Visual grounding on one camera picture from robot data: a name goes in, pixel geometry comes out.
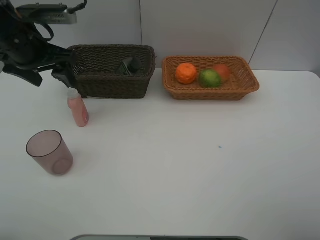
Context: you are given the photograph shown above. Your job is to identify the red yellow peach fruit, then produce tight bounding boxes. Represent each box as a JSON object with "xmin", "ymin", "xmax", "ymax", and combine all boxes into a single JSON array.
[{"xmin": 213, "ymin": 64, "xmax": 231, "ymax": 81}]

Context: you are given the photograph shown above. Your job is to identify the green mango fruit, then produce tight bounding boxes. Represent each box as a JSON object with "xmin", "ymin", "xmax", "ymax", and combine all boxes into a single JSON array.
[{"xmin": 198, "ymin": 69, "xmax": 222, "ymax": 88}]

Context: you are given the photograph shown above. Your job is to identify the orange tangerine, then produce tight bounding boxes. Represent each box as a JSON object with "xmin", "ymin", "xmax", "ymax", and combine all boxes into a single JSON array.
[{"xmin": 175, "ymin": 63, "xmax": 197, "ymax": 85}]

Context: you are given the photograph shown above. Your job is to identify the black square bottle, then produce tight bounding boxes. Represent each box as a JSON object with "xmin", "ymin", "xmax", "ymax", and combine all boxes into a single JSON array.
[{"xmin": 115, "ymin": 56, "xmax": 142, "ymax": 76}]

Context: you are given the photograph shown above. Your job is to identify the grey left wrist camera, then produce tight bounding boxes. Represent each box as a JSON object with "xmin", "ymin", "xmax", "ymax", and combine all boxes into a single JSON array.
[{"xmin": 16, "ymin": 3, "xmax": 78, "ymax": 25}]

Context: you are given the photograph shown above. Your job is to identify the pink bottle white cap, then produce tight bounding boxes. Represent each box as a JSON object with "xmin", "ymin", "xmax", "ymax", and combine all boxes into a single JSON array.
[{"xmin": 67, "ymin": 88, "xmax": 89, "ymax": 127}]

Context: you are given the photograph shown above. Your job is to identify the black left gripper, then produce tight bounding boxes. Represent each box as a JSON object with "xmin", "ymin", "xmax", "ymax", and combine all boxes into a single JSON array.
[{"xmin": 0, "ymin": 0, "xmax": 77, "ymax": 88}]

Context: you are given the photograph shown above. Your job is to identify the translucent purple plastic cup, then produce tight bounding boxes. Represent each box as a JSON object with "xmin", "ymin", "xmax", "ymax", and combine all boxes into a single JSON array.
[{"xmin": 26, "ymin": 130, "xmax": 74, "ymax": 176}]

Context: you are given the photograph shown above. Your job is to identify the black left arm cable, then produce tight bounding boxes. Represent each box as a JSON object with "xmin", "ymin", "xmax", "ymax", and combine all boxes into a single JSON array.
[{"xmin": 32, "ymin": 0, "xmax": 88, "ymax": 42}]

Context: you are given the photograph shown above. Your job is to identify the dark brown wicker basket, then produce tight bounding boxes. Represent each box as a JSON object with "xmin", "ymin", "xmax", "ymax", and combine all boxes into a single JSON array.
[{"xmin": 68, "ymin": 44, "xmax": 156, "ymax": 99}]

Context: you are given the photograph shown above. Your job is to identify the orange wicker basket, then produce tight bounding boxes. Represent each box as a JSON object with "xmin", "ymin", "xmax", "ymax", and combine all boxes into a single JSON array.
[{"xmin": 162, "ymin": 55, "xmax": 260, "ymax": 101}]

